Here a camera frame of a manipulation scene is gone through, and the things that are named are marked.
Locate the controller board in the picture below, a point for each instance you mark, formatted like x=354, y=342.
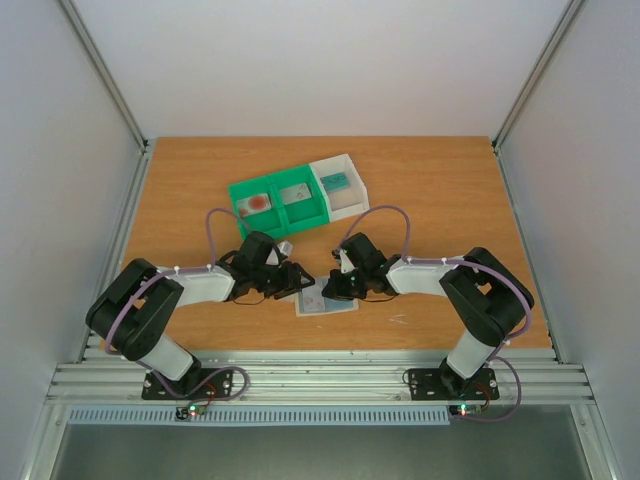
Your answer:
x=190, y=412
x=465, y=410

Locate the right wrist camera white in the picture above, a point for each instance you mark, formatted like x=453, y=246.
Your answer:
x=345, y=264

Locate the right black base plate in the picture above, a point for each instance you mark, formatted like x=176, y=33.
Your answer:
x=430, y=384

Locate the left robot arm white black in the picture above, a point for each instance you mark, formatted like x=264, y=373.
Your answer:
x=132, y=314

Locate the left controller board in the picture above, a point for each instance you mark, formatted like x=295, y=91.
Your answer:
x=190, y=412

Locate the beige card holder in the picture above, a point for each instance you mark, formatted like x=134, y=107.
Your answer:
x=310, y=301

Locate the middle green bin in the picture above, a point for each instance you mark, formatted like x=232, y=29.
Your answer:
x=304, y=215

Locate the white bin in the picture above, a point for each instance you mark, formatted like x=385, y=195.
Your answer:
x=343, y=190

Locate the teal card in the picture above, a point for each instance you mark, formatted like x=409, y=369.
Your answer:
x=335, y=182

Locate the left aluminium corner post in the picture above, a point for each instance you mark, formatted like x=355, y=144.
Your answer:
x=86, y=41

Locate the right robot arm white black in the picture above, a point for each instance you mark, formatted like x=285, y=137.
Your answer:
x=492, y=304

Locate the aluminium rail frame front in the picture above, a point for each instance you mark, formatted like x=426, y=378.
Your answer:
x=342, y=377

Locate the aluminium corner post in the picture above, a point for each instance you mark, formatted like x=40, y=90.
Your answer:
x=86, y=41
x=558, y=34

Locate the right controller board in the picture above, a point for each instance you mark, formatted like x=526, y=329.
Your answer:
x=465, y=410

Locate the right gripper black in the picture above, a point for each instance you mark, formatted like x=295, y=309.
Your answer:
x=344, y=286

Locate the card with red circle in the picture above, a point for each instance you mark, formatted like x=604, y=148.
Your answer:
x=253, y=205

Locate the green bin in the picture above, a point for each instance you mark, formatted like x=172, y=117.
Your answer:
x=304, y=215
x=271, y=222

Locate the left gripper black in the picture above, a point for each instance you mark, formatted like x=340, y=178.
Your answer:
x=292, y=282

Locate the right aluminium corner post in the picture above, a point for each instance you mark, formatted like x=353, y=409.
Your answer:
x=558, y=34

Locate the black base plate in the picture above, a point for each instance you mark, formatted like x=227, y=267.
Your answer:
x=220, y=384
x=430, y=384

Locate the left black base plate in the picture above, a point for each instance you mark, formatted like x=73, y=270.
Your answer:
x=220, y=384

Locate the grey slotted cable duct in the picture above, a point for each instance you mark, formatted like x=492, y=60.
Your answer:
x=261, y=416

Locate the grey card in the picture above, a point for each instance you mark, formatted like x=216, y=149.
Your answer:
x=295, y=193

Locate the left green bin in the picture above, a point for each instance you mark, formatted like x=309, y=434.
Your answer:
x=271, y=222

